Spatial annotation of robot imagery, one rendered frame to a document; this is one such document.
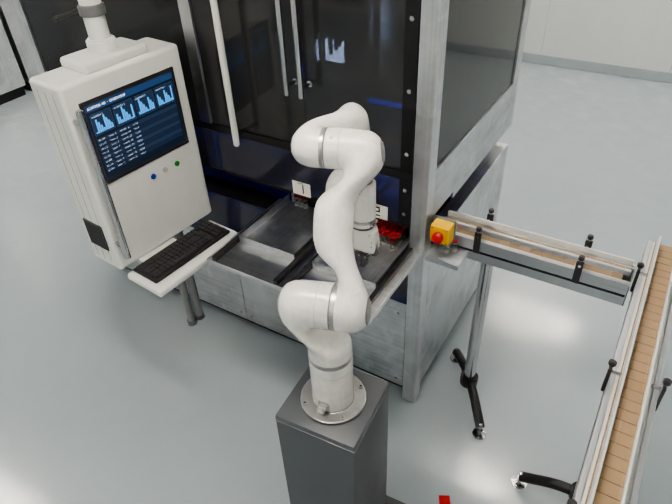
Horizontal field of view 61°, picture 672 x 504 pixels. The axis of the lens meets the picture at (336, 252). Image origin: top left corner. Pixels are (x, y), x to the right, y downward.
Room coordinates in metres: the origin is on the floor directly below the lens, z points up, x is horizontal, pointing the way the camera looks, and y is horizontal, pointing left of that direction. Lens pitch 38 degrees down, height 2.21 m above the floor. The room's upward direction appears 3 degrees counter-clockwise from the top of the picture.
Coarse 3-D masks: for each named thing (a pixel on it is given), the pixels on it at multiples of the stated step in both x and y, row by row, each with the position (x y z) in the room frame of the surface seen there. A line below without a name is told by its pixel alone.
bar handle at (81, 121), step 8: (80, 112) 1.73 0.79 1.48; (80, 120) 1.73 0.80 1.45; (80, 128) 1.73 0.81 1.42; (88, 128) 1.74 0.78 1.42; (88, 136) 1.73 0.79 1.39; (88, 144) 1.73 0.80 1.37; (96, 152) 1.74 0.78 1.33; (96, 160) 1.73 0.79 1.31; (96, 168) 1.73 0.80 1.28; (104, 176) 1.74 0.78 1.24; (104, 184) 1.73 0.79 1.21; (104, 192) 1.73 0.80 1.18; (112, 200) 1.74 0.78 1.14; (112, 208) 1.73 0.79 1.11; (112, 216) 1.73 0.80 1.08; (120, 224) 1.74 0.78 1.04; (120, 232) 1.73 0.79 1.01; (120, 240) 1.73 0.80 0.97; (128, 248) 1.74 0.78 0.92; (128, 256) 1.73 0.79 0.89
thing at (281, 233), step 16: (272, 208) 1.98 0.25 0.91; (288, 208) 2.02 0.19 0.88; (256, 224) 1.89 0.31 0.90; (272, 224) 1.91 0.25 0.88; (288, 224) 1.90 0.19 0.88; (304, 224) 1.90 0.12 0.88; (240, 240) 1.80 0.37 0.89; (256, 240) 1.81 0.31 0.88; (272, 240) 1.80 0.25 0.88; (288, 240) 1.80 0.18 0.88; (304, 240) 1.79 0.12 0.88; (288, 256) 1.67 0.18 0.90
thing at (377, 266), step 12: (408, 240) 1.76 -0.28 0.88; (384, 252) 1.69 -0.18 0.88; (396, 252) 1.69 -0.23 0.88; (312, 264) 1.62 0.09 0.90; (324, 264) 1.64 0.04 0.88; (372, 264) 1.62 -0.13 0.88; (384, 264) 1.62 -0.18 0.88; (336, 276) 1.56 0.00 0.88; (372, 276) 1.55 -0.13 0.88; (384, 276) 1.53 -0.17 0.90; (372, 288) 1.48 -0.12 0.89
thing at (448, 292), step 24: (504, 144) 2.50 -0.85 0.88; (480, 168) 2.28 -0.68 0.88; (480, 192) 2.19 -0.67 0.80; (480, 216) 2.24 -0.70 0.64; (432, 264) 1.74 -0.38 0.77; (216, 288) 2.28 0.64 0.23; (240, 288) 2.19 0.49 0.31; (264, 288) 2.10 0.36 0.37; (432, 288) 1.76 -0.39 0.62; (456, 288) 2.04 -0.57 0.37; (240, 312) 2.21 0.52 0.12; (264, 312) 2.11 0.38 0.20; (384, 312) 1.75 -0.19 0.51; (432, 312) 1.78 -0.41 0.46; (456, 312) 2.08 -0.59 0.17; (288, 336) 2.04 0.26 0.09; (360, 336) 1.81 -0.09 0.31; (384, 336) 1.74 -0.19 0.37; (432, 336) 1.81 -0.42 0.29; (360, 360) 1.81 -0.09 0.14; (384, 360) 1.74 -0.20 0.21; (432, 360) 1.83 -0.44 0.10
